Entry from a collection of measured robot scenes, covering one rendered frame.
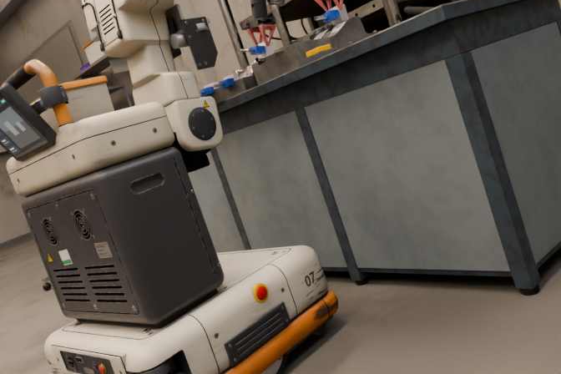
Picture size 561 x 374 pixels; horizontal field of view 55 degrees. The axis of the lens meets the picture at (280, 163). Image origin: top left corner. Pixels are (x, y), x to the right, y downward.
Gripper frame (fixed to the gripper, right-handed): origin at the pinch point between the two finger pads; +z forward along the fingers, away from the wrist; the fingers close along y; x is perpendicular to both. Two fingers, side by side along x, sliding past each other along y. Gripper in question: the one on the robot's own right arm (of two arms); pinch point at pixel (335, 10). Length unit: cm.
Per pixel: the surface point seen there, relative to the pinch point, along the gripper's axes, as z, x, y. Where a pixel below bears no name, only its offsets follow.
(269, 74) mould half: 12.5, 13.9, 27.5
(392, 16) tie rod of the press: 1, -60, 24
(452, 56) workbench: 29, 15, -48
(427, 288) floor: 95, 13, -13
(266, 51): 4.2, 12.7, 26.3
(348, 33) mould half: 6.9, -14.5, 10.3
